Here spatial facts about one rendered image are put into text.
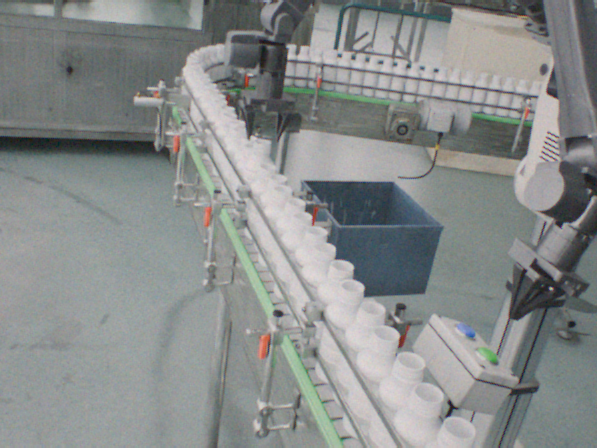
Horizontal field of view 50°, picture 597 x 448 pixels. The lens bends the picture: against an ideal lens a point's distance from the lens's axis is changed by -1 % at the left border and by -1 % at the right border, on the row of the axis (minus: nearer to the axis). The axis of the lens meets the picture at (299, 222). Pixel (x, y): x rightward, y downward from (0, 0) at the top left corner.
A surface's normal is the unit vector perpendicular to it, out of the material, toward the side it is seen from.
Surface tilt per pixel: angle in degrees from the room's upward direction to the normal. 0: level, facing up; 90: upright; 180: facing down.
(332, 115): 90
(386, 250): 90
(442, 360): 70
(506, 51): 90
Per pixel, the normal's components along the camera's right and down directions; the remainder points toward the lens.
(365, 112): 0.00, 0.42
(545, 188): -0.80, -0.26
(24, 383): 0.14, -0.90
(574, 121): -0.80, 0.26
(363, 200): 0.31, 0.44
